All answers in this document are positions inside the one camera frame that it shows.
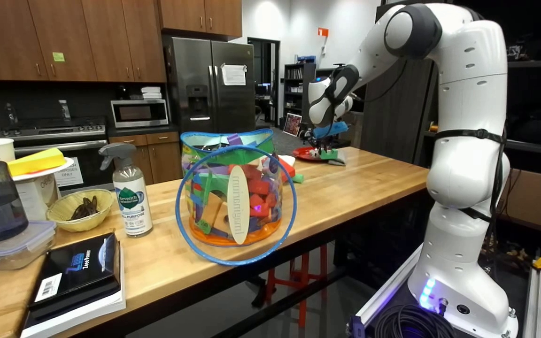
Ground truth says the spray bottle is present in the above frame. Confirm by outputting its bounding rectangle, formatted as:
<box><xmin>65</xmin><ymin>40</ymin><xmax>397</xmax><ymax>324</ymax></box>
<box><xmin>100</xmin><ymin>143</ymin><xmax>153</xmax><ymax>237</ymax></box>

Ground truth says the red plate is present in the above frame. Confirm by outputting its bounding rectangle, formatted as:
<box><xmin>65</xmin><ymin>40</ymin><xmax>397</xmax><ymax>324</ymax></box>
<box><xmin>294</xmin><ymin>147</ymin><xmax>324</xmax><ymax>164</ymax></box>

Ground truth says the wooden stool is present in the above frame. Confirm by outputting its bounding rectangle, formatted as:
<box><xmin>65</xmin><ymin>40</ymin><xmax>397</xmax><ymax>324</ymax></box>
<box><xmin>266</xmin><ymin>247</ymin><xmax>330</xmax><ymax>305</ymax></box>

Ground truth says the yellow bowl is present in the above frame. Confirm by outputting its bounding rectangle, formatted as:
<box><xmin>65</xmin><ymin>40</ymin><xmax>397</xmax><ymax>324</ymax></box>
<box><xmin>46</xmin><ymin>188</ymin><xmax>117</xmax><ymax>233</ymax></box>

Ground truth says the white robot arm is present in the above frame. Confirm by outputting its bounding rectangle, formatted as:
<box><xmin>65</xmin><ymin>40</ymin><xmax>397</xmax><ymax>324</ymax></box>
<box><xmin>309</xmin><ymin>2</ymin><xmax>519</xmax><ymax>338</ymax></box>

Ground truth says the clear bag of blocks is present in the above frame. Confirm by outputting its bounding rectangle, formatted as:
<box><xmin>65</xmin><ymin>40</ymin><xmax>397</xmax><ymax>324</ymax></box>
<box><xmin>176</xmin><ymin>128</ymin><xmax>298</xmax><ymax>267</ymax></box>

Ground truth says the microwave oven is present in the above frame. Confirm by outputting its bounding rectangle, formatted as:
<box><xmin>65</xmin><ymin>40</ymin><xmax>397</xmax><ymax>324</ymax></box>
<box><xmin>112</xmin><ymin>100</ymin><xmax>170</xmax><ymax>130</ymax></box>

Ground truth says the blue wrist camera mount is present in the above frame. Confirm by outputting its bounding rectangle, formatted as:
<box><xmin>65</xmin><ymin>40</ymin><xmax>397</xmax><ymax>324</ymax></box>
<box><xmin>313</xmin><ymin>121</ymin><xmax>350</xmax><ymax>140</ymax></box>

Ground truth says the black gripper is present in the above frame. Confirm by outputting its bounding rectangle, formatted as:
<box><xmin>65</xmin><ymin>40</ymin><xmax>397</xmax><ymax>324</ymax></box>
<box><xmin>311</xmin><ymin>138</ymin><xmax>339</xmax><ymax>158</ymax></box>

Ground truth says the black book on table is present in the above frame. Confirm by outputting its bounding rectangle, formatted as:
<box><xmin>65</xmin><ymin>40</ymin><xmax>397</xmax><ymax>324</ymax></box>
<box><xmin>22</xmin><ymin>233</ymin><xmax>127</xmax><ymax>338</ymax></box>

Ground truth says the black oven stove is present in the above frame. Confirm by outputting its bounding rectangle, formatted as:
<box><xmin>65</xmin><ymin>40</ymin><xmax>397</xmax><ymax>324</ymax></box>
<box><xmin>0</xmin><ymin>123</ymin><xmax>112</xmax><ymax>190</ymax></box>

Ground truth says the paper on refrigerator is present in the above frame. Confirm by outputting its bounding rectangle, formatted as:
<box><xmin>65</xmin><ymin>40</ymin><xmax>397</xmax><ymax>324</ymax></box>
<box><xmin>223</xmin><ymin>64</ymin><xmax>249</xmax><ymax>87</ymax></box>

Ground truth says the stainless steel refrigerator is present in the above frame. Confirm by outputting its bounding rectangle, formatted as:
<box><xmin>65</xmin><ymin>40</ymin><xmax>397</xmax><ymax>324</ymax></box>
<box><xmin>166</xmin><ymin>36</ymin><xmax>256</xmax><ymax>132</ymax></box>

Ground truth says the yellow sponge on plate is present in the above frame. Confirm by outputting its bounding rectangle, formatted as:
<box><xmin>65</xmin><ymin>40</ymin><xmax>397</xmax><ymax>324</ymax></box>
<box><xmin>8</xmin><ymin>149</ymin><xmax>65</xmax><ymax>177</ymax></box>

